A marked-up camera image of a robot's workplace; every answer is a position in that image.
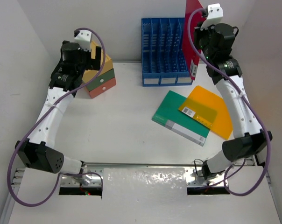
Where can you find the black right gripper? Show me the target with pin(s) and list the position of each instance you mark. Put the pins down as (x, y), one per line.
(198, 32)

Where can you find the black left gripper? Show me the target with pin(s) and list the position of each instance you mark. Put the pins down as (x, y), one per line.
(92, 63)

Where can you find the drawer box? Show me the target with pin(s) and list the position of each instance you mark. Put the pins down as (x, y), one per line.
(104, 81)

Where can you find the yellow translucent folder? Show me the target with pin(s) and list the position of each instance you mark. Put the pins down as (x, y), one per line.
(209, 110)

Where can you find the green clip file folder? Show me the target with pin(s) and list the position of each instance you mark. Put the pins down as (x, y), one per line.
(169, 116)

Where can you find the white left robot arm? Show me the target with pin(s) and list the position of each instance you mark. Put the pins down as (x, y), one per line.
(37, 150)

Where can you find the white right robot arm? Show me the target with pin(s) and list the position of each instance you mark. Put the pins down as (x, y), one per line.
(249, 139)

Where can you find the blue file organizer rack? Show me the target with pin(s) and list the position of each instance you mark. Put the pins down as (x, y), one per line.
(162, 59)

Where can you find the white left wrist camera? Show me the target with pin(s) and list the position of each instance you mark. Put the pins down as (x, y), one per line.
(83, 38)

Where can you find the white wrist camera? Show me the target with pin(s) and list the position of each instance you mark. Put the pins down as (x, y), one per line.
(213, 15)
(83, 38)

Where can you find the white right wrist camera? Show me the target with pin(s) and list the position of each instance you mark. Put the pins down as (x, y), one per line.
(213, 15)

